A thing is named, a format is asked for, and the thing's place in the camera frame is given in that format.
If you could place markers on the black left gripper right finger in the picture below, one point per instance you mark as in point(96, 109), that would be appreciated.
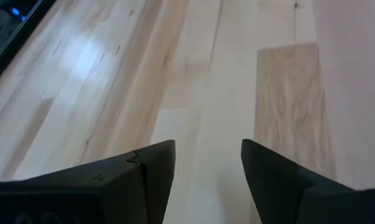
point(296, 196)

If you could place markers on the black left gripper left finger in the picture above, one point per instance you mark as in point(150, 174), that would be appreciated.
point(119, 189)

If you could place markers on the dark device with blue light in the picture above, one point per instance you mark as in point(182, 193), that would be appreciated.
point(13, 39)

